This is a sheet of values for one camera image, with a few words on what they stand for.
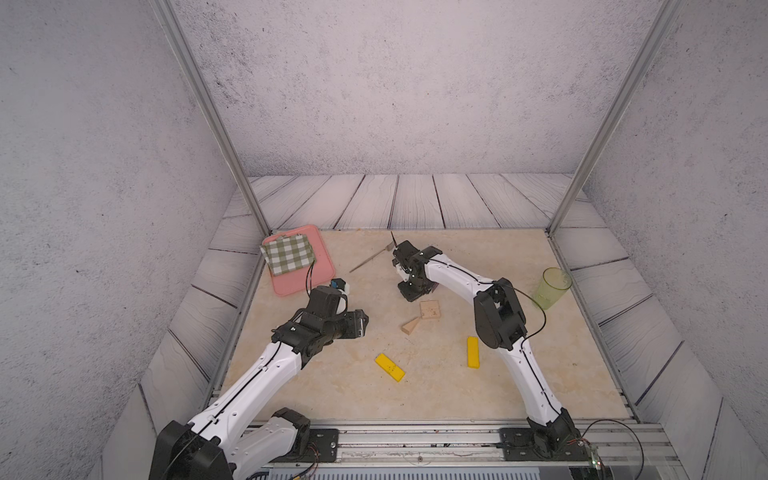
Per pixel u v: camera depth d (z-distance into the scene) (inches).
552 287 34.7
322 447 28.6
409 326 36.7
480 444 29.2
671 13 27.4
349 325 28.4
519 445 28.3
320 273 43.2
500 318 23.9
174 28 28.2
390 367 33.3
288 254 44.2
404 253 32.8
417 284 34.4
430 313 37.8
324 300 24.0
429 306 38.6
